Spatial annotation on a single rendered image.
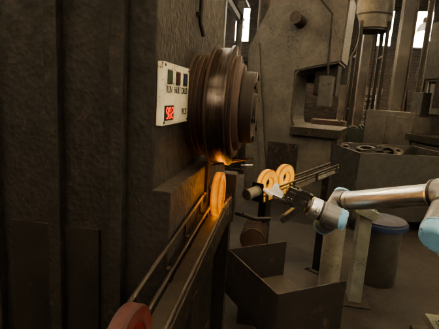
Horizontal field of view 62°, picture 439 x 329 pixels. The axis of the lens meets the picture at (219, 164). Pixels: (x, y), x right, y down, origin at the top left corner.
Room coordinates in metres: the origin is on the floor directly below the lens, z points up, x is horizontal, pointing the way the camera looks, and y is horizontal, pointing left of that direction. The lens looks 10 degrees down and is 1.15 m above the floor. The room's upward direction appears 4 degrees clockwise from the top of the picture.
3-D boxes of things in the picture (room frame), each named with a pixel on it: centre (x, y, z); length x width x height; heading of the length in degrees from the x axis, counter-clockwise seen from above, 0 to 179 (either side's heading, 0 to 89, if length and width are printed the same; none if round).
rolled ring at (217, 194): (1.49, 0.00, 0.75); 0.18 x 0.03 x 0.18; 170
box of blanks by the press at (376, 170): (3.68, -1.70, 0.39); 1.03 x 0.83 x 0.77; 95
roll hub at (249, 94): (1.47, -0.11, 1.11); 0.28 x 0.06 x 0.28; 170
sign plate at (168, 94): (1.17, 0.15, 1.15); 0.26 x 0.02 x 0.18; 170
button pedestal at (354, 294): (2.03, -0.85, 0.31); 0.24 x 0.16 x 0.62; 170
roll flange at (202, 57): (1.50, 0.07, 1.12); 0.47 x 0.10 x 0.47; 170
